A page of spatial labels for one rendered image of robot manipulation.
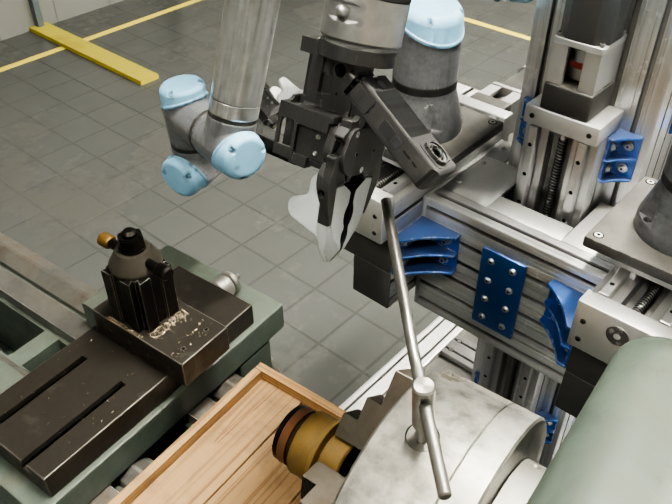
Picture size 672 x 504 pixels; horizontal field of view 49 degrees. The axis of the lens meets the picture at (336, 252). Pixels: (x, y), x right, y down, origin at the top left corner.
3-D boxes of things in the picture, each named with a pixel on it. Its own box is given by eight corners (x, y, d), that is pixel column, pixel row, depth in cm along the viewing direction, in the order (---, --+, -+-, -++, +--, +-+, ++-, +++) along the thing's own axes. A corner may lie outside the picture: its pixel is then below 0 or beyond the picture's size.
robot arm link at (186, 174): (188, 164, 118) (197, 206, 123) (231, 132, 124) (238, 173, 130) (152, 151, 121) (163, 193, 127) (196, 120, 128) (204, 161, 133)
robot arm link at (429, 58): (423, 97, 124) (429, 18, 115) (372, 69, 132) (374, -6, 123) (473, 77, 129) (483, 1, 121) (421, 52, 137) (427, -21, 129)
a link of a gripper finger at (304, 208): (291, 243, 76) (306, 159, 73) (337, 265, 74) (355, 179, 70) (272, 250, 74) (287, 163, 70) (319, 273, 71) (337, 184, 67)
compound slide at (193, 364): (230, 348, 118) (227, 326, 115) (185, 387, 112) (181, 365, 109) (143, 297, 128) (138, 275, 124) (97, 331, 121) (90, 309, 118)
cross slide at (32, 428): (254, 323, 129) (252, 304, 126) (51, 498, 102) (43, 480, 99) (181, 282, 138) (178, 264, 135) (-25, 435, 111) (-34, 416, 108)
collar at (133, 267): (173, 259, 112) (170, 244, 110) (133, 287, 107) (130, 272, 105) (137, 240, 116) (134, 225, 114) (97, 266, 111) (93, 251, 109)
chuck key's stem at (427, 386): (434, 460, 74) (437, 393, 66) (413, 463, 74) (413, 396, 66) (430, 441, 76) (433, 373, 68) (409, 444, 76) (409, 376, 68)
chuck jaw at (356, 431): (427, 475, 86) (466, 383, 85) (411, 483, 82) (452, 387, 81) (350, 430, 91) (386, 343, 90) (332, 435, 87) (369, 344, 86)
